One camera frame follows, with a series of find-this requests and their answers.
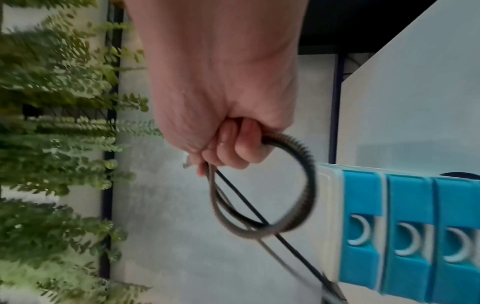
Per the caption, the person's right hand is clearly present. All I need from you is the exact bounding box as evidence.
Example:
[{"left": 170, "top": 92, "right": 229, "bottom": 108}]
[{"left": 123, "top": 0, "right": 311, "bottom": 177}]

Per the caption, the black cable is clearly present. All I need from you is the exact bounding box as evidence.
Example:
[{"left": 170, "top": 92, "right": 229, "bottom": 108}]
[{"left": 213, "top": 167, "right": 350, "bottom": 304}]

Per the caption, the grey braided cable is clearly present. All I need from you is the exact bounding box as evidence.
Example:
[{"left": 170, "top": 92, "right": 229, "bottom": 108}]
[{"left": 182, "top": 133, "right": 341, "bottom": 304}]

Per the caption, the white table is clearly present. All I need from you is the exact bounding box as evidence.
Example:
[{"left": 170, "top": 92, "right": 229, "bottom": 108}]
[{"left": 329, "top": 0, "right": 480, "bottom": 304}]

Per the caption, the black frame bar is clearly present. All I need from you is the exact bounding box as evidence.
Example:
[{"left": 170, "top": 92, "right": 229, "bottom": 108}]
[{"left": 99, "top": 0, "right": 127, "bottom": 281}]

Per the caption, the white drawer cabinet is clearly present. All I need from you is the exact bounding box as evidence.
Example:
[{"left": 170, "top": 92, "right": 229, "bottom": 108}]
[{"left": 314, "top": 163, "right": 480, "bottom": 304}]

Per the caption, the green artificial plant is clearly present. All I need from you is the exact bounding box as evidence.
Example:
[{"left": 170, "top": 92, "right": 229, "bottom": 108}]
[{"left": 0, "top": 0, "right": 165, "bottom": 304}]

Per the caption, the blue plastic drawer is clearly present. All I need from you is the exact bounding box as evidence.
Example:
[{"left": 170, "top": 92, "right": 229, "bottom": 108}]
[
  {"left": 433, "top": 177, "right": 480, "bottom": 304},
  {"left": 386, "top": 175, "right": 432, "bottom": 300},
  {"left": 341, "top": 170, "right": 386, "bottom": 290}
]

